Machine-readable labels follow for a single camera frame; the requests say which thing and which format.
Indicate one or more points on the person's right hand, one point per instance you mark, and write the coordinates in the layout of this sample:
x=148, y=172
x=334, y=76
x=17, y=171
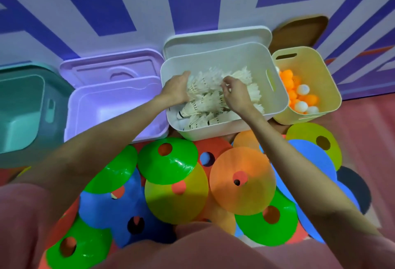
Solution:
x=239, y=97

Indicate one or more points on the person's left hand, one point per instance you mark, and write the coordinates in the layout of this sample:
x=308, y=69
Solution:
x=174, y=90

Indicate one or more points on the person's right thumb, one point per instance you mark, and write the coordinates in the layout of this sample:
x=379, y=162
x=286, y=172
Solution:
x=225, y=90

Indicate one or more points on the person's left fingers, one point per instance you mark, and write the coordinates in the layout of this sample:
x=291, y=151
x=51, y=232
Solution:
x=186, y=77

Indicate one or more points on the white feather shuttlecock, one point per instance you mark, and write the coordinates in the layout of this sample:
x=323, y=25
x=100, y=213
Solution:
x=203, y=82
x=242, y=74

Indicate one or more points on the person's left forearm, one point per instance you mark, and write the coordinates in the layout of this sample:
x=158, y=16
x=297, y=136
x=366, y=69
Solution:
x=101, y=145

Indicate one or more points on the person's right forearm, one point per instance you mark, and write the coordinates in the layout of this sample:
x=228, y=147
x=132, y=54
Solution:
x=302, y=179

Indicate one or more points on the pile of white shuttlecocks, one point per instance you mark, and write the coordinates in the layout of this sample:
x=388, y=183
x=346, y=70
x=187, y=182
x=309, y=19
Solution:
x=206, y=105

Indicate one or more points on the white plastic storage bin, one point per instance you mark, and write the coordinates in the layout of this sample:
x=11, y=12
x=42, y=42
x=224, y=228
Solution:
x=234, y=59

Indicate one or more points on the white plastic bin lid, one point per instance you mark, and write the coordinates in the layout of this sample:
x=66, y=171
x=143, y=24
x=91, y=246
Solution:
x=216, y=39

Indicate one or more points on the pile of table tennis balls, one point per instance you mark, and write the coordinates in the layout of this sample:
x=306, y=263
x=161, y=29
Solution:
x=296, y=94

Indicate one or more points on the purple plastic storage bin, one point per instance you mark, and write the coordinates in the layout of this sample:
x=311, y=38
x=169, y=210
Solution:
x=108, y=105

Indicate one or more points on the pile of colourful disc cones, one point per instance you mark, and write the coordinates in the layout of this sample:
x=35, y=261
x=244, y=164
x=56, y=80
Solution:
x=240, y=182

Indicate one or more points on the purple plastic bin lid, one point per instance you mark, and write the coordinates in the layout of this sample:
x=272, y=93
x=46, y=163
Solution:
x=92, y=68

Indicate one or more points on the brown wooden bin lid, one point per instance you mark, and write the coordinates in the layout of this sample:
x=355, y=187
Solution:
x=299, y=32

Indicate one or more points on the yellow plastic storage bin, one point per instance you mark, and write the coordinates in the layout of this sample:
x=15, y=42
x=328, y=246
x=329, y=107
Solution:
x=317, y=74

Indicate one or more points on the teal plastic storage bin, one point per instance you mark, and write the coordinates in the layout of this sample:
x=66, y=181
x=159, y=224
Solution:
x=27, y=114

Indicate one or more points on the pink garment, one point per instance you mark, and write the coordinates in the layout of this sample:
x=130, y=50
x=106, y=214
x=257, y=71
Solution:
x=200, y=255

